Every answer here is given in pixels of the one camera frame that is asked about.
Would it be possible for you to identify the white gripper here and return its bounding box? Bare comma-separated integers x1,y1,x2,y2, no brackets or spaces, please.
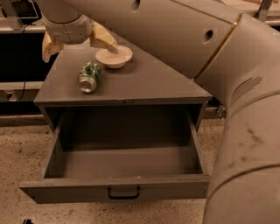
42,15,118,63

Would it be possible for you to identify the green soda can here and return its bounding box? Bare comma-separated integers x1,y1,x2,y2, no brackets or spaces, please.
77,61,101,94

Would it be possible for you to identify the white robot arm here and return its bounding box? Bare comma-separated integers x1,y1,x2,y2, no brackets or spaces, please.
38,0,280,224

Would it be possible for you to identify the open grey top drawer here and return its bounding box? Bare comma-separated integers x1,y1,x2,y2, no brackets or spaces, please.
20,108,209,204

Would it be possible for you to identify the white bowl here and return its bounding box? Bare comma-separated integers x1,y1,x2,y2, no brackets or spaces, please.
95,45,133,69

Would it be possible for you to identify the grey cabinet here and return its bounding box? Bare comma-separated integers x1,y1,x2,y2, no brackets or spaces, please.
33,31,214,133

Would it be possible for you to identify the black cable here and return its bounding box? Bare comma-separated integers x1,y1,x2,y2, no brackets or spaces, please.
16,24,30,102

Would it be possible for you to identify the black drawer handle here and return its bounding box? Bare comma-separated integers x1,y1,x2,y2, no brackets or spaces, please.
107,186,141,200

